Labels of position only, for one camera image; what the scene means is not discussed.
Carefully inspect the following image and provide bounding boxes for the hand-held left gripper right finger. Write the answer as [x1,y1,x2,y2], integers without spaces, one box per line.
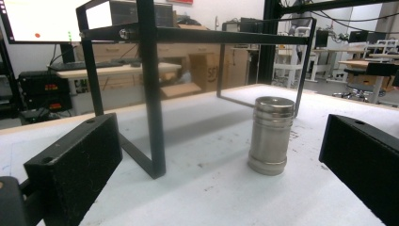
[318,113,399,226]

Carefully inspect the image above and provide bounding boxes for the black metal frame rack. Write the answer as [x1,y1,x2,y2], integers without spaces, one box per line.
[75,0,317,180]

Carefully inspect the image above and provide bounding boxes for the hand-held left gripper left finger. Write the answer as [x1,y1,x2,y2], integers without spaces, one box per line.
[23,112,123,226]

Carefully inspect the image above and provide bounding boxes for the white table frame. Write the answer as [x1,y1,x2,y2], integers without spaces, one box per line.
[271,26,318,89]

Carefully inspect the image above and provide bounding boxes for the computer monitor with white screen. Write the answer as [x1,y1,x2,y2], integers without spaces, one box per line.
[0,0,92,45]

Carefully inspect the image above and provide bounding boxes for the stainless steel cylindrical cup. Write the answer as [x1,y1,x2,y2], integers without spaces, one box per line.
[247,95,296,177]

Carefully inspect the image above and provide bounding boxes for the black electronic device red display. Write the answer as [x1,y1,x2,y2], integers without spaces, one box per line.
[17,70,73,113]

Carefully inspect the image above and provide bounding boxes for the wooden desk with drawers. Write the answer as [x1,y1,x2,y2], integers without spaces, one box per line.
[56,42,248,116]

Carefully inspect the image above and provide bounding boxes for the black keyboard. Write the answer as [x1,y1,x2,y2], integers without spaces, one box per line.
[47,58,142,73]

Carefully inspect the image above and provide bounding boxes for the brown cardboard box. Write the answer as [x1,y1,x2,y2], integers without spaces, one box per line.
[188,51,249,93]

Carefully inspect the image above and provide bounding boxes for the black office chair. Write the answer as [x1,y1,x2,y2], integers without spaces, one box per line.
[331,61,399,104]

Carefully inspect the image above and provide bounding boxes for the black overhead cable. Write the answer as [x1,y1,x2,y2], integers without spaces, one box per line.
[310,8,399,35]

